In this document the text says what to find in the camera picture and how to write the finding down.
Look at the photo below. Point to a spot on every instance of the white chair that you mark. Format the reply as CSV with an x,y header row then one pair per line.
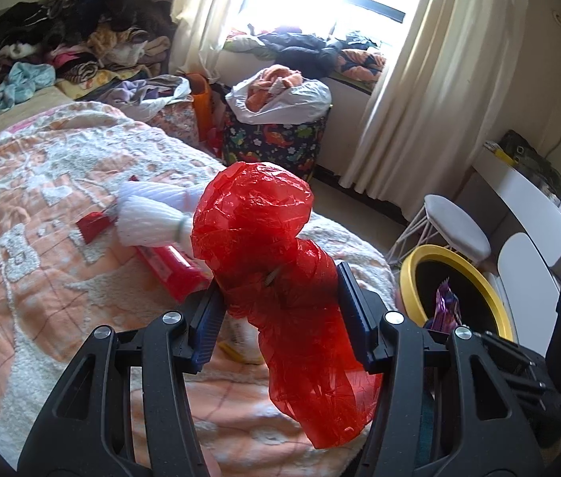
x,y
524,263

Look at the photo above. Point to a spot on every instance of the red plastic bag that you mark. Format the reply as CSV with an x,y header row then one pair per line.
x,y
260,233

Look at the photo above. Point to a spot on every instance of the white lavender clothes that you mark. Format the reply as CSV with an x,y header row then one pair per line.
x,y
146,92

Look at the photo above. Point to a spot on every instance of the yellow box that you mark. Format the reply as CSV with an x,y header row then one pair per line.
x,y
499,151

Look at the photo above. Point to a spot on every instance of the yellow trash bin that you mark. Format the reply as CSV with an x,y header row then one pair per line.
x,y
412,278

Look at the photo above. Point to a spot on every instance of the white plastic bag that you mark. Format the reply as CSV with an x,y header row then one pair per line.
x,y
305,99

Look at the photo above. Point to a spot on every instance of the orange clothes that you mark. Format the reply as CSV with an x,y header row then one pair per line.
x,y
275,82

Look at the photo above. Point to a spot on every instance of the dinosaur print laundry basket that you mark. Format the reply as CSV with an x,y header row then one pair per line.
x,y
280,144

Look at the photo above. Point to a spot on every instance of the dark bag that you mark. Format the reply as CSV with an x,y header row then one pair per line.
x,y
534,159

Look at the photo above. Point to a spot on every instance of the long red packet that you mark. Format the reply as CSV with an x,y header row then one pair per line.
x,y
176,273

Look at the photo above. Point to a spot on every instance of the clothes on window sill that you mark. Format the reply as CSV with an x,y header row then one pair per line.
x,y
305,47

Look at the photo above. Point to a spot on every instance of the purple snack packet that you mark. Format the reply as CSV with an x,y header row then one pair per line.
x,y
444,308

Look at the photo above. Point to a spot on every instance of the orange bag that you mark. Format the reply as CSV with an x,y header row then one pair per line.
x,y
201,109

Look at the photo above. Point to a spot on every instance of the yellow white wrapper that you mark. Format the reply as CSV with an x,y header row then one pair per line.
x,y
240,350

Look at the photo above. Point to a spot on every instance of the white desk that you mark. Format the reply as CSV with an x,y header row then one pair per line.
x,y
529,198

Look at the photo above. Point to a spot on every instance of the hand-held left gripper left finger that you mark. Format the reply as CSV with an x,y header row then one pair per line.
x,y
208,329

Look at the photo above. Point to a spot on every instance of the light blue cloth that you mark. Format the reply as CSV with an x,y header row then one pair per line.
x,y
22,82

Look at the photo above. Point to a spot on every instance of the cream curtain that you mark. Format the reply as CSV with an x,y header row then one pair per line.
x,y
434,84
210,10

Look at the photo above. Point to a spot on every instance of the pile of clothes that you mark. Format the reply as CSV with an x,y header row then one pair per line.
x,y
86,20

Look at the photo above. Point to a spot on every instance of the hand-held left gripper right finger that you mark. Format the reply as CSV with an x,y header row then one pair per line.
x,y
352,308

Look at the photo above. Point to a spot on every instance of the floral fabric bag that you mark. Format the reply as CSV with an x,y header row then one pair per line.
x,y
178,124

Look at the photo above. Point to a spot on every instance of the orange white blanket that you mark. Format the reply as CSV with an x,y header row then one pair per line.
x,y
37,258

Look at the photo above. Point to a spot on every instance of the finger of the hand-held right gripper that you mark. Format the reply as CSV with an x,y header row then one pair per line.
x,y
529,377

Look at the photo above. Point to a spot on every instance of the white foam net sleeve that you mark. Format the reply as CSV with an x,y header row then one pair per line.
x,y
151,218

